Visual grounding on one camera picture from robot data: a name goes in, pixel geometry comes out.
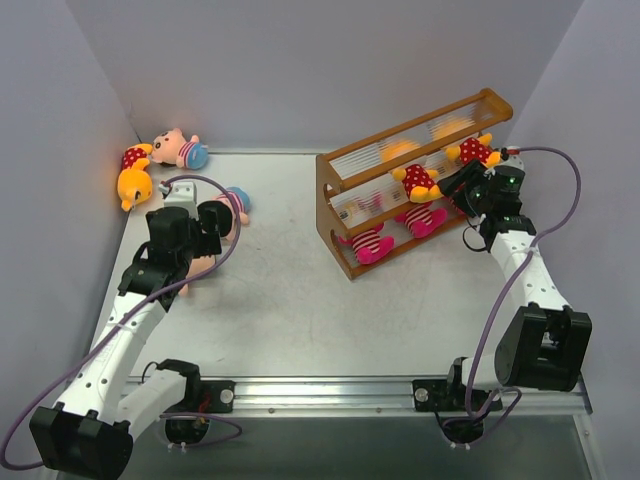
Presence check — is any aluminium table edge rail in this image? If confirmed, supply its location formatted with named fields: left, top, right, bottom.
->
left=119, top=372, right=594, bottom=419

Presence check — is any black hair boy plush centre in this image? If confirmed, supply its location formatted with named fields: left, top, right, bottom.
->
left=213, top=186, right=251, bottom=242

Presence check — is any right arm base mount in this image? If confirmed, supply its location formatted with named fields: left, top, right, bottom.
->
left=411, top=355, right=500, bottom=413

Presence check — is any boy plush back left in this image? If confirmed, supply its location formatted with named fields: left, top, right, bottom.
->
left=150, top=128, right=209, bottom=170

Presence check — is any boy plush under left arm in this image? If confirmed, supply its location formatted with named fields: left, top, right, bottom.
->
left=186, top=256, right=217, bottom=280

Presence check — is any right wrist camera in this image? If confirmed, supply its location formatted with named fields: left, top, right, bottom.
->
left=500, top=146, right=525, bottom=171

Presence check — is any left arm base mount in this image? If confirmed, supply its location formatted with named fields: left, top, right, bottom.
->
left=198, top=380, right=236, bottom=414

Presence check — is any wooden toy shelf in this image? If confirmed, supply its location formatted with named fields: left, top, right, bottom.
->
left=315, top=88, right=513, bottom=280

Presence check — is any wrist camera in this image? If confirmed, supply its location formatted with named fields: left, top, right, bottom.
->
left=158, top=181, right=197, bottom=217
left=500, top=146, right=525, bottom=171

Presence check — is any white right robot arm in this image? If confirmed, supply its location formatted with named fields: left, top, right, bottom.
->
left=439, top=158, right=592, bottom=391

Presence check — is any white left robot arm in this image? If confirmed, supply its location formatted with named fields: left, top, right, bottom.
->
left=29, top=200, right=232, bottom=479

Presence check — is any white pink plush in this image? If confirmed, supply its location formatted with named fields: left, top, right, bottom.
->
left=337, top=200, right=395, bottom=265
left=394, top=202, right=448, bottom=239
left=447, top=190, right=469, bottom=216

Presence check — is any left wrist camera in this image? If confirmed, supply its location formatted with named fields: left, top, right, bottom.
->
left=158, top=181, right=197, bottom=217

